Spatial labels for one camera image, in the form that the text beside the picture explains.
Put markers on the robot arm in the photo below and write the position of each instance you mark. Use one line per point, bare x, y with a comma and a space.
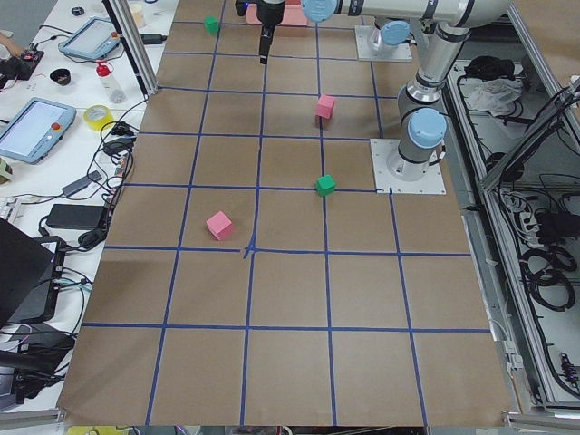
388, 32
423, 128

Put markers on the green cube near base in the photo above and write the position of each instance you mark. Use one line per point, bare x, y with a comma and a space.
325, 185

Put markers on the teach pendant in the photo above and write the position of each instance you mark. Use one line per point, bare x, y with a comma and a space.
91, 42
36, 129

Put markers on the red cap squeeze bottle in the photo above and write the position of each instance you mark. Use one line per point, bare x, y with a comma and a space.
111, 86

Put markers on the aluminium frame post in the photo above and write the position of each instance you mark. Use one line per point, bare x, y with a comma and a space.
120, 14

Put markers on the upper teach pendant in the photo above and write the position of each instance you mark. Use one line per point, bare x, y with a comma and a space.
91, 42

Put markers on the black power adapter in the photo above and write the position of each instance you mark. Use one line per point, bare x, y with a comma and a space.
79, 217

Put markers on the black laptop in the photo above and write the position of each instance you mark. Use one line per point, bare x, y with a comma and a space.
30, 267

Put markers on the lower teach pendant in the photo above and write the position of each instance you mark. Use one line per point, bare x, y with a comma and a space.
36, 129

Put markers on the white cloth pile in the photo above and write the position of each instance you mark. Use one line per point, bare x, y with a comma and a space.
496, 97

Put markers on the pink plastic bin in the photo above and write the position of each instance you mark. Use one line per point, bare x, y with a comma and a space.
290, 15

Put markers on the green cube by bin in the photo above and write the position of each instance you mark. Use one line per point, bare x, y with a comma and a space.
211, 24

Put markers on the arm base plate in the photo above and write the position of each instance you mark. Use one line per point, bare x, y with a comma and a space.
398, 54
393, 174

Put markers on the pink cube far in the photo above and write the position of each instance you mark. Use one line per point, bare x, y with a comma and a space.
220, 226

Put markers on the yellow tape roll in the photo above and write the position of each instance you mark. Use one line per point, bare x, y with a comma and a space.
97, 117

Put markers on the pink cube near base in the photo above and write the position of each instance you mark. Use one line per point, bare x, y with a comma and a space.
325, 107

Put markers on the black bowl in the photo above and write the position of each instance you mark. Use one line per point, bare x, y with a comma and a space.
61, 76

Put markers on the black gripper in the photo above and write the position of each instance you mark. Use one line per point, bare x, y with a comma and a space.
270, 13

